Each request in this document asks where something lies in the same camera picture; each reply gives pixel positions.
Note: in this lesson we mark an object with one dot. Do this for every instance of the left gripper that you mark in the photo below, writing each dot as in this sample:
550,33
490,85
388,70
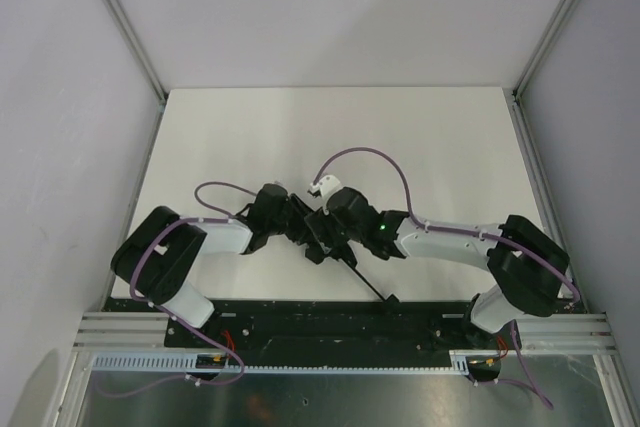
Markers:
291,220

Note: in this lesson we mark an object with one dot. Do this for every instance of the black folding umbrella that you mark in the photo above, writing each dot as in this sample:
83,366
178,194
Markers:
326,245

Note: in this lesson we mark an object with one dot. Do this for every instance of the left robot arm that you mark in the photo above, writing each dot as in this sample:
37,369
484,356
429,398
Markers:
155,260

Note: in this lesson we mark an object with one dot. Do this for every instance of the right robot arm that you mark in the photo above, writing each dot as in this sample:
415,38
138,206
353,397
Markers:
527,266

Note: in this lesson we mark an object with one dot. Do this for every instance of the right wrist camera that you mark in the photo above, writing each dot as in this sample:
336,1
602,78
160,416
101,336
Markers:
322,189

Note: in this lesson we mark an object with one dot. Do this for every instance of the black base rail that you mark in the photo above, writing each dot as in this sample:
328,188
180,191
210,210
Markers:
342,333

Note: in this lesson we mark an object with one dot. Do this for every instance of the grey cable duct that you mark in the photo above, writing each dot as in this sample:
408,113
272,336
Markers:
192,363

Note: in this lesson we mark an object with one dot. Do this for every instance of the right aluminium frame post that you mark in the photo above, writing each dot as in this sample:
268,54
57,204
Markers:
552,31

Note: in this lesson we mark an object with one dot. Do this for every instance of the aluminium frame post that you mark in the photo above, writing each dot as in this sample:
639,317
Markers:
552,31
136,49

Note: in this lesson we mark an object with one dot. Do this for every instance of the left aluminium frame post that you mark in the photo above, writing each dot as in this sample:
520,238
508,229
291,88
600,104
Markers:
136,49

